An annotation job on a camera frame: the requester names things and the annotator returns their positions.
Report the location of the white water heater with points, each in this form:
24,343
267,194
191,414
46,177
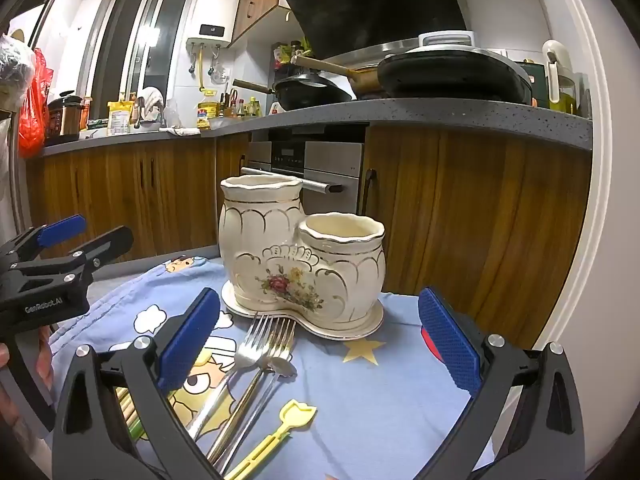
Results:
215,10

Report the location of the dark green appliance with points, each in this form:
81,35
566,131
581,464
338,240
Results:
530,80

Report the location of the cream ceramic holder tray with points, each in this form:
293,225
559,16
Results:
350,332

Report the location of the blue cartoon printed cloth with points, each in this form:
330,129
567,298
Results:
375,410

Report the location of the gold fork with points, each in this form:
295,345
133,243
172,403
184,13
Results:
280,345

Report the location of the green seasoning packets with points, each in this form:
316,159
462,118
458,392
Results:
290,52

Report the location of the green straw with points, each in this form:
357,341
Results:
136,432

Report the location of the silver fork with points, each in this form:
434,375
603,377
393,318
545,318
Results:
245,355

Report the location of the brown pot black lid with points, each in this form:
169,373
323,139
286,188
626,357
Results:
67,115

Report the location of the white rag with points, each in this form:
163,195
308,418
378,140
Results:
182,131

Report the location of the glass oil dispenser white top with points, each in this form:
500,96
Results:
555,60

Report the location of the wooden lower cabinet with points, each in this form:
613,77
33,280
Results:
150,195
475,220

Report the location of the yellow cooking oil bottle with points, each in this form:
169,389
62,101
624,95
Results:
205,112

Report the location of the white hanging towel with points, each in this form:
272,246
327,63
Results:
150,97

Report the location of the cream floral ceramic utensil holder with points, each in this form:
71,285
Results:
270,250

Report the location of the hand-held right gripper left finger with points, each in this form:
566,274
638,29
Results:
192,340

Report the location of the red plastic bag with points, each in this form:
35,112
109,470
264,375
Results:
32,110

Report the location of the yellow plastic fork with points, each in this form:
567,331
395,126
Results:
297,414

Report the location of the row of sauce bottles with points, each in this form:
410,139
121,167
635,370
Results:
240,107

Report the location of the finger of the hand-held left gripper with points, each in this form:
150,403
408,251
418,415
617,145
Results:
107,245
60,230

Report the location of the black range hood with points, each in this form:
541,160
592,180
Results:
375,5

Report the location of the grey speckled countertop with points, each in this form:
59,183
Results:
450,115

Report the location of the yellow food packet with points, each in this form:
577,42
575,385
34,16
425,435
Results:
119,117

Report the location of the black electric griddle grey lid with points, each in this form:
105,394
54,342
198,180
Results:
450,75

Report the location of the stainless built-in oven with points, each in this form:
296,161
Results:
330,160

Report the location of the clear plastic bag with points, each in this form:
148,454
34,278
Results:
12,60

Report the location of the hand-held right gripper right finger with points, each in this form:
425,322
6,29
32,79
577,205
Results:
450,347

